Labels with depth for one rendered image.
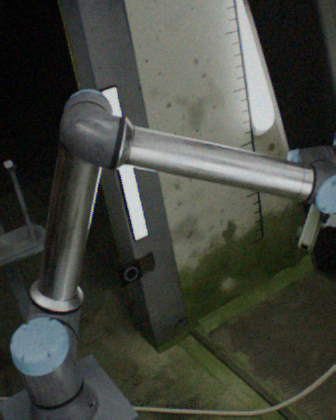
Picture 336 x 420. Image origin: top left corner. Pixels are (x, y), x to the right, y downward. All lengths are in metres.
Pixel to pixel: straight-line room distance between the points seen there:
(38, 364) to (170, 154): 0.60
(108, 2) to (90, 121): 0.88
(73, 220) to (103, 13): 0.86
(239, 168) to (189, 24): 1.05
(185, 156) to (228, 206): 1.30
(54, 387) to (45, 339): 0.12
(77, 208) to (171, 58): 0.93
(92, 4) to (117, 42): 0.17
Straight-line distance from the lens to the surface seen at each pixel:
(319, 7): 1.83
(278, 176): 1.19
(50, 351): 1.35
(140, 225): 2.15
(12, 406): 1.64
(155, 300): 2.39
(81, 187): 1.29
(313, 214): 1.66
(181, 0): 2.09
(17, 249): 2.03
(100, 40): 1.93
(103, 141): 1.09
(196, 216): 2.32
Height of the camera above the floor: 1.75
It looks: 26 degrees down
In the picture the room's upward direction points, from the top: 11 degrees counter-clockwise
